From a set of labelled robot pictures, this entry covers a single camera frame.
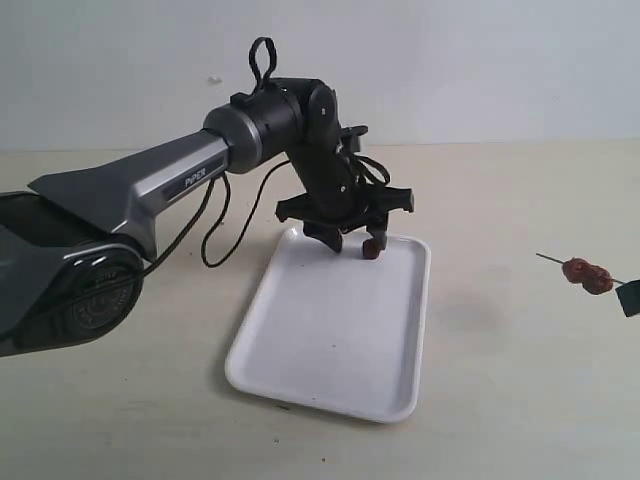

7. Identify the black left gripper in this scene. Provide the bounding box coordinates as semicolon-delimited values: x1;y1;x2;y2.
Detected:
276;145;414;253

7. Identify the red meatball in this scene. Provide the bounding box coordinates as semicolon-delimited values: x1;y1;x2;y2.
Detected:
561;257;592;284
581;265;614;295
362;238;383;260

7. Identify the thin metal skewer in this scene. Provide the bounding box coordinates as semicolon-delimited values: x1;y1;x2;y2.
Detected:
536;253;624;287

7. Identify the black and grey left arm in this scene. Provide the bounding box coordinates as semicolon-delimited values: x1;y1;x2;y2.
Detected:
1;78;414;356

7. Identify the white rectangular plastic tray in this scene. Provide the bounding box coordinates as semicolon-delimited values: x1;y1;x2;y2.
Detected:
225;227;431;424

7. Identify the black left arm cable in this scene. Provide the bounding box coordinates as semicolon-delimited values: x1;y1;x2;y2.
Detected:
0;36;391;321

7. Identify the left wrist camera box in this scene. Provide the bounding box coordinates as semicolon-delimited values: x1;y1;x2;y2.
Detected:
340;125;369;153

